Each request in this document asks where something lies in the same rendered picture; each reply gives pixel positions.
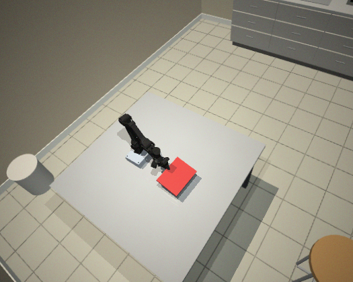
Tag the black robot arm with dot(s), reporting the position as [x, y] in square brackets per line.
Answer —
[138, 141]

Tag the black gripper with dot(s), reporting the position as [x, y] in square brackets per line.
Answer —
[163, 161]

